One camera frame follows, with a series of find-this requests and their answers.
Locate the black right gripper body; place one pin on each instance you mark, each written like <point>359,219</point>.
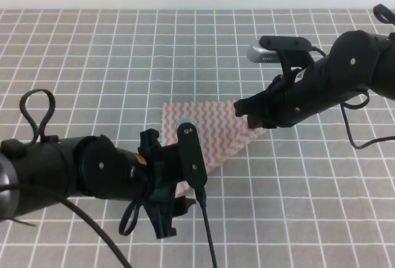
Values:
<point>301,92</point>

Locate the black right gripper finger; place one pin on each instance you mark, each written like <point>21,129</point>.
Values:
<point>257,105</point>
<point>266,122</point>

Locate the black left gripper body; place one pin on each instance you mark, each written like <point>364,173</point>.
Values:
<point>108,172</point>

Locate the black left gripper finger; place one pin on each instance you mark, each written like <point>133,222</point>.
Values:
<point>149,142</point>
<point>161,214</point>

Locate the pink white wavy striped towel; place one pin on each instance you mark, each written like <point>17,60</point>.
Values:
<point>221,133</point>

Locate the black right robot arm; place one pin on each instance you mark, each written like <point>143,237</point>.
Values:
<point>358,61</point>

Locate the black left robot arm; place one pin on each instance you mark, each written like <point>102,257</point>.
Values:
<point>53,164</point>

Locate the grey grid tablecloth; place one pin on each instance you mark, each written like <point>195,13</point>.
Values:
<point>296,197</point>

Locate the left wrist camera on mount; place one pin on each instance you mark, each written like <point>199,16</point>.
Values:
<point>191,156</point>

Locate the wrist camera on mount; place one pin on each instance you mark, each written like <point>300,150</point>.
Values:
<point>289,51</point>
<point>191,156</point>

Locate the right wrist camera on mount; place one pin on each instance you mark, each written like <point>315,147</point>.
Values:
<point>289,51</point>

